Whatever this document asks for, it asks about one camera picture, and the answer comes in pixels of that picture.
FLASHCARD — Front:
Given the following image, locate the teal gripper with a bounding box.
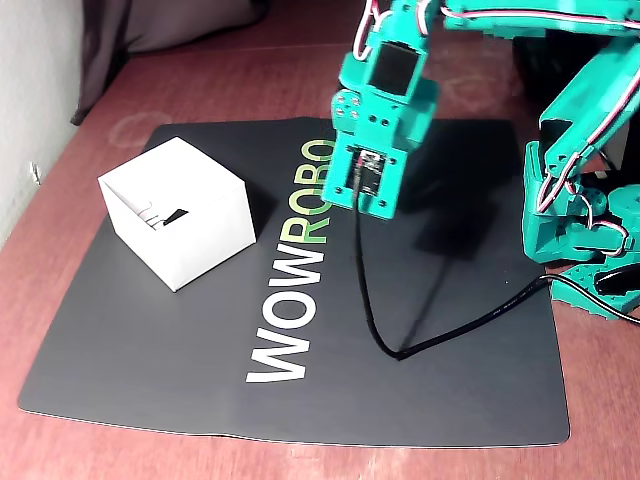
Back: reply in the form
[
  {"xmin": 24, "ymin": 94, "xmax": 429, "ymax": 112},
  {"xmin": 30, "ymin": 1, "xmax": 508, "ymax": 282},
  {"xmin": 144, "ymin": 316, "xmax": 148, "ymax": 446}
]
[{"xmin": 330, "ymin": 0, "xmax": 441, "ymax": 152}]

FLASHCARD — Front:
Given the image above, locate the white cardboard box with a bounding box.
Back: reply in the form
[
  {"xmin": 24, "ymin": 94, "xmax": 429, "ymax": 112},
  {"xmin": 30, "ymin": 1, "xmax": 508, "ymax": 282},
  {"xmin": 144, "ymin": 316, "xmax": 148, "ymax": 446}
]
[{"xmin": 97, "ymin": 136, "xmax": 258, "ymax": 294}]

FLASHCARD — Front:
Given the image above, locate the black background equipment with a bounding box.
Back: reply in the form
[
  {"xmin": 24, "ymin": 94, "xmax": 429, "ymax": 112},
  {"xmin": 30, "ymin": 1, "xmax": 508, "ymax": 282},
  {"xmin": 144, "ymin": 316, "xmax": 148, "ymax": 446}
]
[{"xmin": 512, "ymin": 29, "xmax": 576, "ymax": 96}]

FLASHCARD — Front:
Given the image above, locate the grey curtain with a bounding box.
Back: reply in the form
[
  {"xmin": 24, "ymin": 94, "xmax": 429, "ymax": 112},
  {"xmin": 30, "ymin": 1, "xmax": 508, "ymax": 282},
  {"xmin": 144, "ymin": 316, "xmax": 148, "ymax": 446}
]
[{"xmin": 72, "ymin": 0, "xmax": 271, "ymax": 126}]

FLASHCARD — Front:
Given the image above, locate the black WOWROBO mat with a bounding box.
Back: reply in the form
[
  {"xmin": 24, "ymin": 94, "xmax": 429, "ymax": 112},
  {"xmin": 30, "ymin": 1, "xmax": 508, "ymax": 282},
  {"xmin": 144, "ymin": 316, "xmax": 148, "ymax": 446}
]
[{"xmin": 17, "ymin": 117, "xmax": 571, "ymax": 448}]

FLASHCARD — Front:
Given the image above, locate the red white servo wire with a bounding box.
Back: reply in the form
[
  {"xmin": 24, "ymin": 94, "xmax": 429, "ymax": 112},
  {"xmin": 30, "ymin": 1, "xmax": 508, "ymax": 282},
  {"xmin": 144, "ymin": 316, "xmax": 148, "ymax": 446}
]
[{"xmin": 352, "ymin": 0, "xmax": 387, "ymax": 62}]

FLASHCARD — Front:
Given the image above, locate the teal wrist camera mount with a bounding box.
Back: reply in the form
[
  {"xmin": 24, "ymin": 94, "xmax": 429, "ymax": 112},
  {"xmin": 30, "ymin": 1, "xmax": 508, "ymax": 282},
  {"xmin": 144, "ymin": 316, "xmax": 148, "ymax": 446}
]
[{"xmin": 322, "ymin": 141, "xmax": 409, "ymax": 221}]

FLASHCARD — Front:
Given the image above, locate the black camera cable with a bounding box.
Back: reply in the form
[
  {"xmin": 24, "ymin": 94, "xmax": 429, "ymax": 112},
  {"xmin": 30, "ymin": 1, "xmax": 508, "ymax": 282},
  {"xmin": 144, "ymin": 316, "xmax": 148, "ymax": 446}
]
[{"xmin": 352, "ymin": 159, "xmax": 640, "ymax": 362}]

